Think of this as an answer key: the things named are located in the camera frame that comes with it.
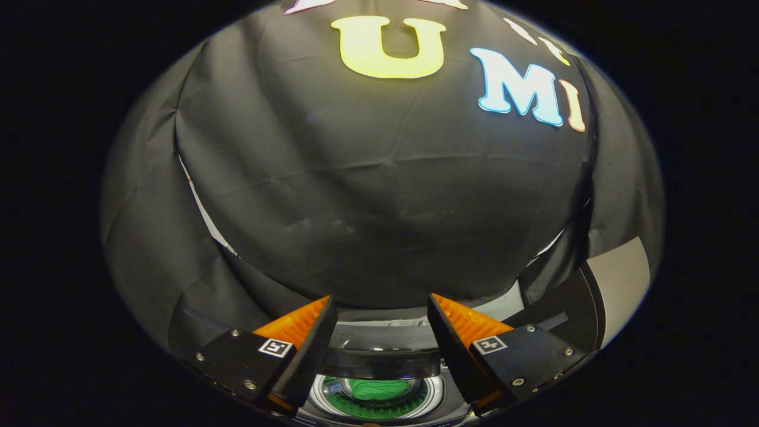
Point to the dark washing machine lid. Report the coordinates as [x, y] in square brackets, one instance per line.
[385, 362]

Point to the green polo shirt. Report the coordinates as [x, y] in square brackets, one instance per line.
[379, 389]

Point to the beige cabinet with dark top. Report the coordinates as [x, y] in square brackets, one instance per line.
[622, 284]

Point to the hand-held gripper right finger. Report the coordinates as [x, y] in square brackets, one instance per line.
[453, 350]

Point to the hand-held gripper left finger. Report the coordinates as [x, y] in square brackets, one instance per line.
[314, 350]

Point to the black backdrop cloth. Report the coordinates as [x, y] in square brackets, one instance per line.
[356, 178]

